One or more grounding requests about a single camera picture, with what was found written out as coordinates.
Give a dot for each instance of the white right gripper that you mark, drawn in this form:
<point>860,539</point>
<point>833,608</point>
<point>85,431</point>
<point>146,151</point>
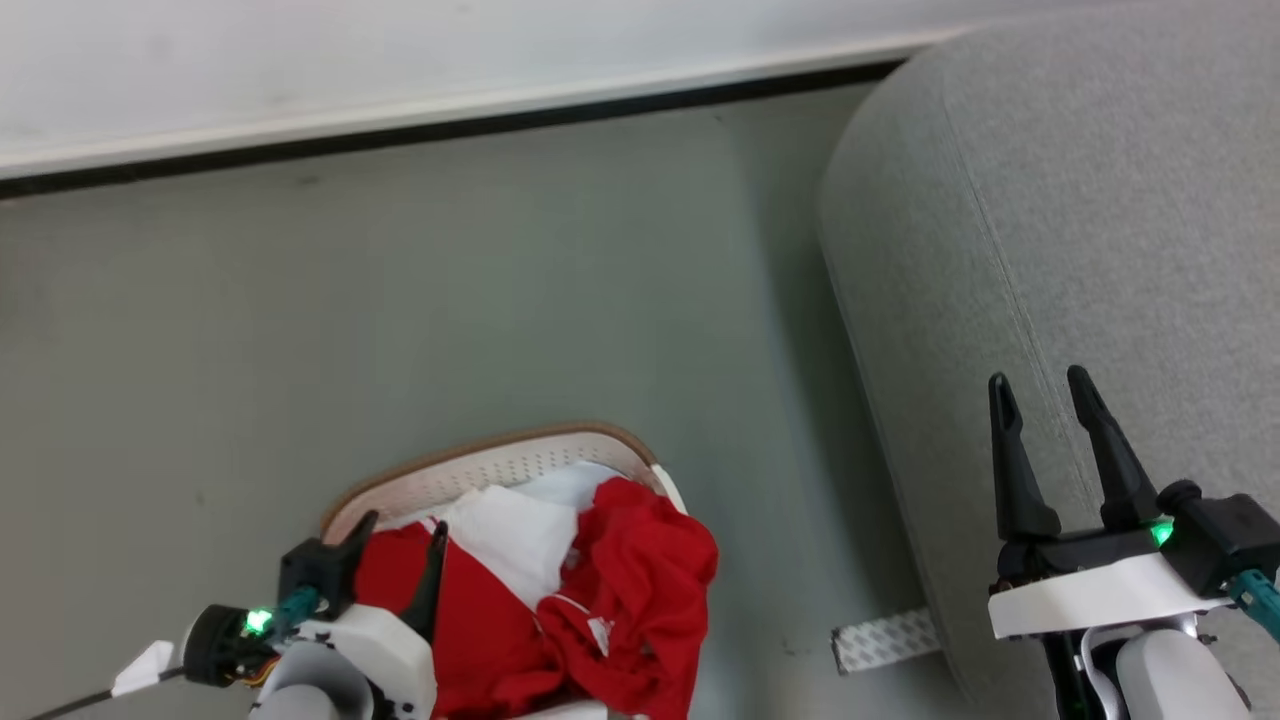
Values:
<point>1090,595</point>

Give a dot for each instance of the grey fabric sofa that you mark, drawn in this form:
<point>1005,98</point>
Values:
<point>1080,220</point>

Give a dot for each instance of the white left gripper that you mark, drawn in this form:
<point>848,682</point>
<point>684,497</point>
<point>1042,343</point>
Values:
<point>390,650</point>

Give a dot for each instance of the white patterned tape strip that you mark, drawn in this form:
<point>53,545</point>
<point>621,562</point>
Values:
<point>885,640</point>

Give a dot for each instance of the white garment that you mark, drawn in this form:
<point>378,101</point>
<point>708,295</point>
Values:
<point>510,540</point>

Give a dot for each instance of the white perforated laundry basket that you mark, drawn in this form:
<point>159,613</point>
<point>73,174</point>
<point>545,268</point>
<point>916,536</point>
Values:
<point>480,465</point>

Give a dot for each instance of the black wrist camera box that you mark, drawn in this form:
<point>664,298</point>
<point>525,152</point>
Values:
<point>310,570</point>
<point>1225,535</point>

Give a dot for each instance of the small white tag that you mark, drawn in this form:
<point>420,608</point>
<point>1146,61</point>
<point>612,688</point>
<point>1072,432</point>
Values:
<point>145,668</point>

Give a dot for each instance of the red garment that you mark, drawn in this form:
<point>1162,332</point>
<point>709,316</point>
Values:
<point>640,590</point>

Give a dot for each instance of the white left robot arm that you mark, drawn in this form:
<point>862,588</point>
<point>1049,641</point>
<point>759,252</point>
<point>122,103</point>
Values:
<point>310,690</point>

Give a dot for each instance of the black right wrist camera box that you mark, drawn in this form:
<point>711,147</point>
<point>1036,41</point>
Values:
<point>1225,535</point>

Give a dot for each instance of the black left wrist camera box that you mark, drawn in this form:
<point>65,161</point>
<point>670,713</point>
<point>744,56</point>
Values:
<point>310,570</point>

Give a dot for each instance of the black and white baseboard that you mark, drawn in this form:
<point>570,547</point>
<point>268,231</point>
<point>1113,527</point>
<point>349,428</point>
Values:
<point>400,115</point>

